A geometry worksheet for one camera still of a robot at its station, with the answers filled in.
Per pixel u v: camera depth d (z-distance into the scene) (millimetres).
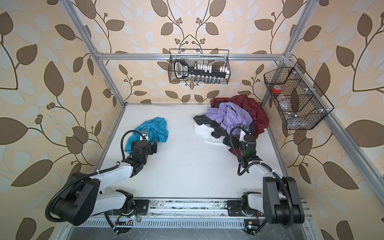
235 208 737
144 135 770
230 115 890
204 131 996
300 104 736
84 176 455
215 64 943
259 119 1001
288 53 884
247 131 750
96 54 908
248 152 683
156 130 963
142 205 755
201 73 862
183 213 737
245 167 658
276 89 866
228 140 912
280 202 415
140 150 682
